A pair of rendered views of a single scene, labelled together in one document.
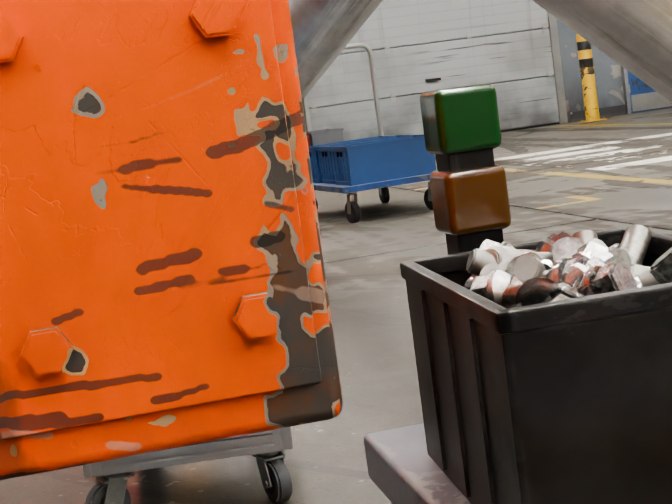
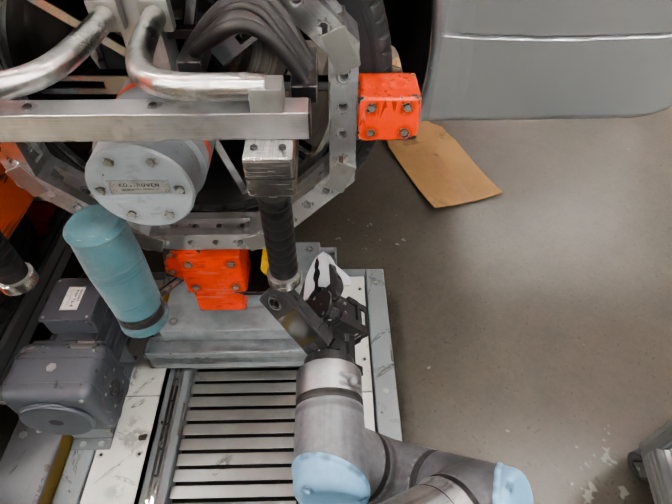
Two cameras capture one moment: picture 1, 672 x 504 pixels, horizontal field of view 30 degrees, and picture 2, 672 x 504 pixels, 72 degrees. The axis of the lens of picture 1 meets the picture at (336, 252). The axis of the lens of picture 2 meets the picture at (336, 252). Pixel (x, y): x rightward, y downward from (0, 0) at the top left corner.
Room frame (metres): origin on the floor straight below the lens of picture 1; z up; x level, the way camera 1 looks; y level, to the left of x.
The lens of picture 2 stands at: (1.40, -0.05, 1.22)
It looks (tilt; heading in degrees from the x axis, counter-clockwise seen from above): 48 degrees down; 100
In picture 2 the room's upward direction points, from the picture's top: straight up
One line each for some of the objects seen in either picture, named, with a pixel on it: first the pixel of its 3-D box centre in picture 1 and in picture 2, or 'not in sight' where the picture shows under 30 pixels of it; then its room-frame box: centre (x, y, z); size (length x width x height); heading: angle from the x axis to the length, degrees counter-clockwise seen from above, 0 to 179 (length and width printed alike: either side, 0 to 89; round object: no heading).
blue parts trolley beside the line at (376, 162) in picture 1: (360, 127); not in sight; (7.01, -0.23, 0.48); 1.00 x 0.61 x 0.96; 16
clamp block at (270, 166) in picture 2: not in sight; (272, 150); (1.26, 0.34, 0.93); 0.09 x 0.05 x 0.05; 101
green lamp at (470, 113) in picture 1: (460, 119); not in sight; (0.78, -0.09, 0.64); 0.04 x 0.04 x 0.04; 11
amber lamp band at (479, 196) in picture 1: (469, 199); not in sight; (0.78, -0.09, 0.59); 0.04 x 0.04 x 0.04; 11
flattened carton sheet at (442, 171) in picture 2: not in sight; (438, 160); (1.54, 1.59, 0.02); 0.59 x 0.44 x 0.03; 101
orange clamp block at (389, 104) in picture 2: not in sight; (386, 107); (1.36, 0.57, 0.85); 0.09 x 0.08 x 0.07; 11
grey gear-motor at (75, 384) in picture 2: not in sight; (102, 345); (0.76, 0.41, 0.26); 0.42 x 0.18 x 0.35; 101
